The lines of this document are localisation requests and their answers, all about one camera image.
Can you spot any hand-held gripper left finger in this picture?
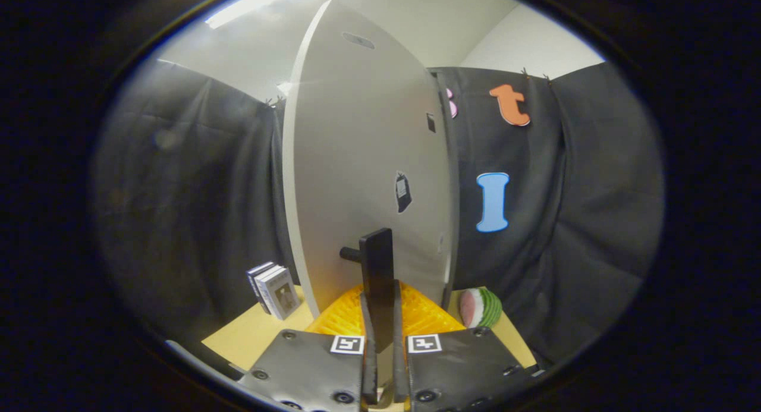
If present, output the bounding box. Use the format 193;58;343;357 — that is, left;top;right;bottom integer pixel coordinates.
238;284;379;412

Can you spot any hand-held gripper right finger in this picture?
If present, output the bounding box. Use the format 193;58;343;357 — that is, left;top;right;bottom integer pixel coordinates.
392;279;545;412

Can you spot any black door handle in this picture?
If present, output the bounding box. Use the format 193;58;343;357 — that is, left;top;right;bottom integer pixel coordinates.
340;228;396;353

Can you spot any grey shoe cabinet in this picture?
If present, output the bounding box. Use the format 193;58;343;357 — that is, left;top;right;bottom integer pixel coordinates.
429;67;463;310

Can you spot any white shoe cabinet door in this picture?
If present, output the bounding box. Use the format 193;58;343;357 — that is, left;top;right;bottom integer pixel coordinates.
282;0;454;317

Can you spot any watermelon slice toy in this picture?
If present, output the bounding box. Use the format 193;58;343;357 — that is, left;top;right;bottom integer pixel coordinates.
460;287;503;329

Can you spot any grey portrait cover book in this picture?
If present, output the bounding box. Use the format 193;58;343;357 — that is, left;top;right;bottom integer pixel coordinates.
256;266;301;321

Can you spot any dark blue book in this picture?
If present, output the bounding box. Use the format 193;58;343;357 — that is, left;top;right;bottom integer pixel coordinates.
247;262;277;313

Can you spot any black backdrop cloth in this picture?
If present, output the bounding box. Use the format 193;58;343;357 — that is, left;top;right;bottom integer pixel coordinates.
92;58;665;365

